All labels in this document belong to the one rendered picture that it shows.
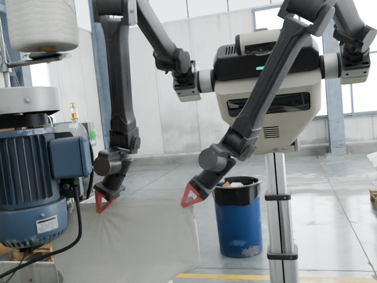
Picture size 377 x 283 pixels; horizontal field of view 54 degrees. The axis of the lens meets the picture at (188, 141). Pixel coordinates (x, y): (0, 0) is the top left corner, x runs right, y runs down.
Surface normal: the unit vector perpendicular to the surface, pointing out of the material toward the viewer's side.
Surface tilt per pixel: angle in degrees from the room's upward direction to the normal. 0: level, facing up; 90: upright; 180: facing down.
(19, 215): 92
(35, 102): 91
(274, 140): 130
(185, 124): 90
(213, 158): 75
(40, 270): 90
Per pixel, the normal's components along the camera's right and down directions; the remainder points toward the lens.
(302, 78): -0.25, -0.69
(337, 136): -0.26, 0.11
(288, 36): -0.66, 0.15
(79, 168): 0.15, 0.07
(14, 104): 0.36, 0.05
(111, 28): -0.42, 0.40
